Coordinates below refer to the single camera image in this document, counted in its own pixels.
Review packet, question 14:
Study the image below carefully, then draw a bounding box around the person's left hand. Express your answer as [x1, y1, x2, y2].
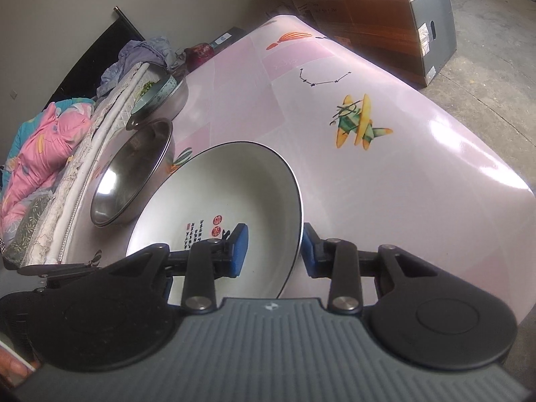
[0, 337, 40, 387]

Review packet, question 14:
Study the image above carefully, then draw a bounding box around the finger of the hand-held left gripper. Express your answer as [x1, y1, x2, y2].
[17, 250, 105, 290]

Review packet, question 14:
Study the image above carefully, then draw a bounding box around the large cardboard box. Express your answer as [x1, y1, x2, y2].
[308, 0, 457, 88]

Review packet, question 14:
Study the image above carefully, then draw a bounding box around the pink printed tablecloth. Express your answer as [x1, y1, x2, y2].
[63, 13, 536, 331]

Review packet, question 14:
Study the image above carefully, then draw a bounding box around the green patterned quilt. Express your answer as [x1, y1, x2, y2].
[4, 193, 57, 260]

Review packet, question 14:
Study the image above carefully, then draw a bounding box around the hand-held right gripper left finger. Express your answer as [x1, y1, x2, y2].
[126, 223, 250, 313]

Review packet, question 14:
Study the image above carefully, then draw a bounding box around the blue jacket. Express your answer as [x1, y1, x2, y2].
[97, 36, 187, 99]

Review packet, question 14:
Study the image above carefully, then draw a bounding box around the black headboard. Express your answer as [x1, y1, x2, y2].
[46, 6, 145, 105]

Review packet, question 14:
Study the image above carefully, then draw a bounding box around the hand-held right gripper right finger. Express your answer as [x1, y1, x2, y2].
[302, 222, 441, 315]

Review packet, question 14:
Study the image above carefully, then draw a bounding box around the teal patterned ceramic bowl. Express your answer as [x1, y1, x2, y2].
[131, 73, 177, 115]

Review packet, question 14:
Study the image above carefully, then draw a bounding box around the pink printed blanket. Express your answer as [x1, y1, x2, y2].
[0, 97, 95, 235]

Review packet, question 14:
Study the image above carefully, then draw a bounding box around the white printed plate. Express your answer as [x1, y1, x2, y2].
[125, 140, 304, 302]

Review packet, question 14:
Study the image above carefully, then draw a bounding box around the red onion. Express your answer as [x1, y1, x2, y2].
[186, 43, 215, 72]

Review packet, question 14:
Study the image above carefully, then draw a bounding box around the flat printed cardboard box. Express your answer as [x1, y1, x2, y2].
[209, 27, 246, 49]

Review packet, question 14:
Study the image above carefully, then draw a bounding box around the white patterned mattress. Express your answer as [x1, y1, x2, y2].
[0, 63, 168, 269]

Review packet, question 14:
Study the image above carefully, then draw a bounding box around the large steel bowl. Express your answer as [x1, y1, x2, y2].
[90, 118, 176, 227]

